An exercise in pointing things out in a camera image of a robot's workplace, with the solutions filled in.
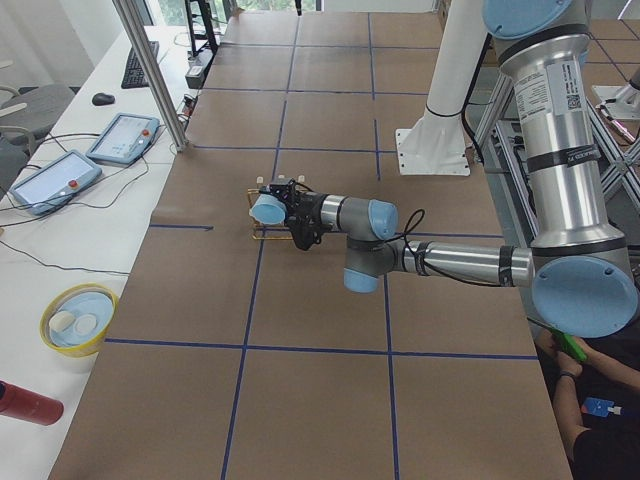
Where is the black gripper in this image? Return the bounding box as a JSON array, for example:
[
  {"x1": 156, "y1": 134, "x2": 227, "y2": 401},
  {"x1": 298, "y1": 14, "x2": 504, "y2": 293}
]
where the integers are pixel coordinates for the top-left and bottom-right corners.
[{"x1": 262, "y1": 180, "x2": 330, "y2": 250}]

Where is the light blue plastic cup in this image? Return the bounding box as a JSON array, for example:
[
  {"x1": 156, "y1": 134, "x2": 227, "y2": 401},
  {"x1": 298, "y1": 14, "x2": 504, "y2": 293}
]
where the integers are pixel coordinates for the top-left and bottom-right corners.
[{"x1": 249, "y1": 194, "x2": 287, "y2": 225}]

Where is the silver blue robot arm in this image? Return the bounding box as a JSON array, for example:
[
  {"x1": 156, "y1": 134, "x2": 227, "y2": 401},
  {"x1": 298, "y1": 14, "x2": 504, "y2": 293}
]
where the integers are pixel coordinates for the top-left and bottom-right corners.
[{"x1": 250, "y1": 1, "x2": 639, "y2": 338}]

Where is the far blue teach pendant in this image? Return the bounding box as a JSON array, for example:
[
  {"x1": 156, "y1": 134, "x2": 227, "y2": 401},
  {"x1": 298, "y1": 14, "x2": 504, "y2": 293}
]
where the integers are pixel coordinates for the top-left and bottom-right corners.
[{"x1": 86, "y1": 113, "x2": 160, "y2": 166}]

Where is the blue teach pendant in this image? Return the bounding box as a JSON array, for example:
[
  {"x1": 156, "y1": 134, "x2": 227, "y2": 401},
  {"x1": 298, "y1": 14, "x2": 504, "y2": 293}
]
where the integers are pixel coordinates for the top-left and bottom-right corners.
[
  {"x1": 9, "y1": 150, "x2": 102, "y2": 216},
  {"x1": 86, "y1": 113, "x2": 160, "y2": 166}
]

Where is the black keyboard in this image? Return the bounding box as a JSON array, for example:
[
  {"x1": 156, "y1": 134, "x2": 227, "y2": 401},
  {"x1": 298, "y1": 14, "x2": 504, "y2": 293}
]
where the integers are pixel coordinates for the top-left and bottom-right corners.
[{"x1": 121, "y1": 48, "x2": 149, "y2": 89}]

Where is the black computer mouse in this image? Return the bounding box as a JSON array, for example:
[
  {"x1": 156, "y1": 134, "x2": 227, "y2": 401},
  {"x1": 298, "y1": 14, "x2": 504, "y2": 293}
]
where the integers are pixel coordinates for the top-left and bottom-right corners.
[{"x1": 91, "y1": 92, "x2": 115, "y2": 106}]

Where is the yellow rimmed blue bowl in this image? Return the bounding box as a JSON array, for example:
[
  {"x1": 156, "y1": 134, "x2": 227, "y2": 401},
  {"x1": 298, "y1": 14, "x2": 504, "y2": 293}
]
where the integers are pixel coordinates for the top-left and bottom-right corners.
[{"x1": 39, "y1": 283, "x2": 119, "y2": 358}]

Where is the near blue teach pendant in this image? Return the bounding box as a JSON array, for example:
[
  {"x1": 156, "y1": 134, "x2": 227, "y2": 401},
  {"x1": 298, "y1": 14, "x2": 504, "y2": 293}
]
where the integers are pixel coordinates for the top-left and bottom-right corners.
[{"x1": 9, "y1": 150, "x2": 102, "y2": 216}]

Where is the green handheld tool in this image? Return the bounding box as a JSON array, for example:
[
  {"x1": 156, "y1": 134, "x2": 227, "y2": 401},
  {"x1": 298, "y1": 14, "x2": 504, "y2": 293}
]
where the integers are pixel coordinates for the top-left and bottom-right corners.
[{"x1": 551, "y1": 329, "x2": 587, "y2": 363}]

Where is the red thermos bottle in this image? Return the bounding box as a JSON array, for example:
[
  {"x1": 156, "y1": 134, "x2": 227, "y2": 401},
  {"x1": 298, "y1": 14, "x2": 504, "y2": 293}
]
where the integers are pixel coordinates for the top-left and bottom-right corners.
[{"x1": 1, "y1": 381, "x2": 64, "y2": 426}]

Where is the person in black shirt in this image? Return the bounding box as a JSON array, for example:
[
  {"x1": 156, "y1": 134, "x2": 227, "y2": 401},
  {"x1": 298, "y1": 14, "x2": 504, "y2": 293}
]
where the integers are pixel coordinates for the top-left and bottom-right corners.
[{"x1": 535, "y1": 328, "x2": 639, "y2": 479}]

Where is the gold wire cup holder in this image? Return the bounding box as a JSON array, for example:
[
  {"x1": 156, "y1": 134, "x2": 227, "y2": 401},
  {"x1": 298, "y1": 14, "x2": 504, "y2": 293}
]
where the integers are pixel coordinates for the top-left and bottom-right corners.
[{"x1": 247, "y1": 176, "x2": 293, "y2": 241}]

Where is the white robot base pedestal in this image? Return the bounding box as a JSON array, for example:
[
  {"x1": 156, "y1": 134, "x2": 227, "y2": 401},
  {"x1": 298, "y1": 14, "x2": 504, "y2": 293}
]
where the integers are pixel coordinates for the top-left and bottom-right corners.
[{"x1": 396, "y1": 0, "x2": 487, "y2": 176}]

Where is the aluminium frame post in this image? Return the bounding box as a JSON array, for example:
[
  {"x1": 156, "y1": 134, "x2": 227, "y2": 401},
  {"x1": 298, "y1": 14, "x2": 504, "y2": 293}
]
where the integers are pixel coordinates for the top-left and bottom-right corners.
[{"x1": 112, "y1": 0, "x2": 188, "y2": 152}]

